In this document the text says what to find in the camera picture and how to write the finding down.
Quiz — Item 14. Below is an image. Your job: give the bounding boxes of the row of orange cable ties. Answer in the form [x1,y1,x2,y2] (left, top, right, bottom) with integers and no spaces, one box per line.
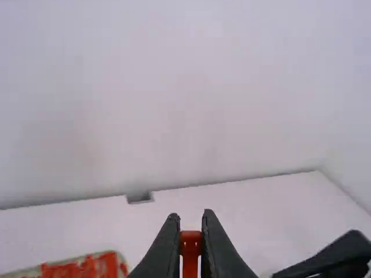
[40,251,128,278]

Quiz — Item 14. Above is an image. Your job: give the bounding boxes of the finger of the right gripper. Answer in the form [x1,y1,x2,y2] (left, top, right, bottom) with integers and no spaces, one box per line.
[271,230,371,278]

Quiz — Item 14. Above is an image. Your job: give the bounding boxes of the pale tray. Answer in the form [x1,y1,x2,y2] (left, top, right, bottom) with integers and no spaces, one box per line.
[0,250,130,278]

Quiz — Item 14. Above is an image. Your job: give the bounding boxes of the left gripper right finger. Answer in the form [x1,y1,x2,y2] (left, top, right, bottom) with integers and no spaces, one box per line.
[202,208,260,278]

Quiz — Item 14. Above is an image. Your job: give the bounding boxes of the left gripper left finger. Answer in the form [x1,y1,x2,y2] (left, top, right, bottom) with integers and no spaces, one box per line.
[127,213,181,278]

